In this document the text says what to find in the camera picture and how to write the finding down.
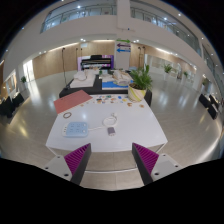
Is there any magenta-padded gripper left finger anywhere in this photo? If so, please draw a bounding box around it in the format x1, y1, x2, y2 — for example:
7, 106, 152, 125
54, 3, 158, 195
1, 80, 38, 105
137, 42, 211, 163
42, 143, 92, 186

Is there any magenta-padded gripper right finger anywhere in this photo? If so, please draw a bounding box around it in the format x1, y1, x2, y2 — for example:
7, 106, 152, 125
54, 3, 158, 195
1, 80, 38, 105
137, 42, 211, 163
131, 143, 184, 186

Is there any purple-grey charger block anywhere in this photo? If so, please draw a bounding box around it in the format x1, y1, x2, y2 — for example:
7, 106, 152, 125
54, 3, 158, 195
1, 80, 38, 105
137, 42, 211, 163
106, 126, 117, 137

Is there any light blue power strip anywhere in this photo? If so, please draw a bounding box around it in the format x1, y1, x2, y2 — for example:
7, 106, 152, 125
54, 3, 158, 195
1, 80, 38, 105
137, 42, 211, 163
61, 121, 90, 138

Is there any pink flat board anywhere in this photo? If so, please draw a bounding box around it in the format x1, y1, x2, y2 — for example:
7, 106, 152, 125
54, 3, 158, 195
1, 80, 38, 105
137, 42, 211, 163
53, 89, 94, 115

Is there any potted plant in striped pot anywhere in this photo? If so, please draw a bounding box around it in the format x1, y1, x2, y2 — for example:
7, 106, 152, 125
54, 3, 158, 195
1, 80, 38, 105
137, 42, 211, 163
127, 63, 154, 103

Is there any white sheet with coloured stickers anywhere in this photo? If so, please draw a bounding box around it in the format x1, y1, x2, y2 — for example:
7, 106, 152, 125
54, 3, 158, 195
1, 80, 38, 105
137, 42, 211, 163
93, 94, 129, 105

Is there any black display table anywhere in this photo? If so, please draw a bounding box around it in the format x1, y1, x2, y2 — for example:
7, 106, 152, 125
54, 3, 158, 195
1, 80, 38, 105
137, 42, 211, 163
58, 73, 153, 108

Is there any group of black chairs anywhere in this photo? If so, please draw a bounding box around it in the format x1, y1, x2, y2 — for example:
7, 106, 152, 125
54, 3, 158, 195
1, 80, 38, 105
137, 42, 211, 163
0, 92, 25, 118
198, 93, 221, 120

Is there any white architectural model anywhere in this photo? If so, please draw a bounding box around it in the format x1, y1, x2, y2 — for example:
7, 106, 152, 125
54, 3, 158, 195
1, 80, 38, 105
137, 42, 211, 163
69, 68, 97, 89

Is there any blue-based architectural model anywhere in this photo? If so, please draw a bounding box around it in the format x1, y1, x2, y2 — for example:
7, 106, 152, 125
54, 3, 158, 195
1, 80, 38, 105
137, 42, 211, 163
101, 69, 134, 90

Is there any distant potted plant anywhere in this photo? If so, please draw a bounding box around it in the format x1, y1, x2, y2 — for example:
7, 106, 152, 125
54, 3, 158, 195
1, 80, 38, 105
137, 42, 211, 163
162, 63, 174, 81
19, 75, 28, 90

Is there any black piano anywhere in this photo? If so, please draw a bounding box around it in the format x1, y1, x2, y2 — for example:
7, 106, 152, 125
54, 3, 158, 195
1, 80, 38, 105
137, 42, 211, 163
80, 54, 113, 71

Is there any white signboard with arrows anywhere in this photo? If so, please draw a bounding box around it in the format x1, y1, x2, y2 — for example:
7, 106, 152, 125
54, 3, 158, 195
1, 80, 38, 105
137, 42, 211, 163
114, 39, 132, 70

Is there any white coiled power cable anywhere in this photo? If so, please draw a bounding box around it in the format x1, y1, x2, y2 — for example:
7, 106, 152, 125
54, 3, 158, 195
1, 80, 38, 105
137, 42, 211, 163
88, 112, 118, 132

